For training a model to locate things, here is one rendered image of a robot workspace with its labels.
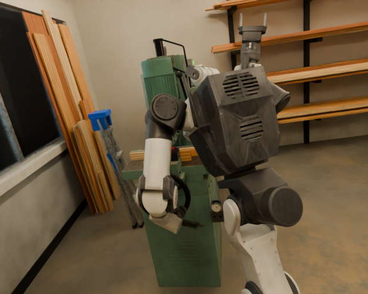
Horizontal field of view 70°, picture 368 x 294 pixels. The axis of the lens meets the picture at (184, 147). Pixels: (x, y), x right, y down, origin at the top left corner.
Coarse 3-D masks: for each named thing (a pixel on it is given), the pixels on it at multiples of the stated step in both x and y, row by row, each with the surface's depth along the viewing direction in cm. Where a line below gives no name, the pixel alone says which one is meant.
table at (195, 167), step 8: (136, 160) 172; (192, 160) 157; (200, 160) 155; (128, 168) 161; (136, 168) 159; (184, 168) 150; (192, 168) 150; (200, 168) 149; (128, 176) 157; (136, 176) 157; (184, 176) 146
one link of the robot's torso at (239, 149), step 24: (240, 72) 80; (264, 72) 82; (192, 96) 87; (216, 96) 76; (240, 96) 92; (264, 96) 81; (192, 120) 86; (216, 120) 79; (240, 120) 78; (264, 120) 81; (216, 144) 83; (240, 144) 79; (264, 144) 82; (216, 168) 88; (240, 168) 86
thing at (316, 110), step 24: (240, 0) 299; (264, 0) 305; (288, 0) 331; (312, 0) 327; (360, 24) 302; (216, 48) 330; (240, 48) 324; (288, 72) 328; (312, 72) 327; (336, 72) 317; (360, 72) 322; (360, 96) 367; (288, 120) 343
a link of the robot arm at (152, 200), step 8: (144, 192) 85; (152, 192) 85; (160, 192) 85; (144, 200) 85; (152, 200) 84; (160, 200) 84; (168, 200) 84; (152, 208) 85; (160, 208) 85; (168, 208) 85; (152, 216) 90; (160, 216) 89; (168, 216) 95
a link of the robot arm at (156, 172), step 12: (156, 144) 84; (168, 144) 85; (144, 156) 86; (156, 156) 83; (168, 156) 85; (144, 168) 84; (156, 168) 82; (168, 168) 85; (144, 180) 83; (156, 180) 82; (168, 180) 82; (168, 192) 82
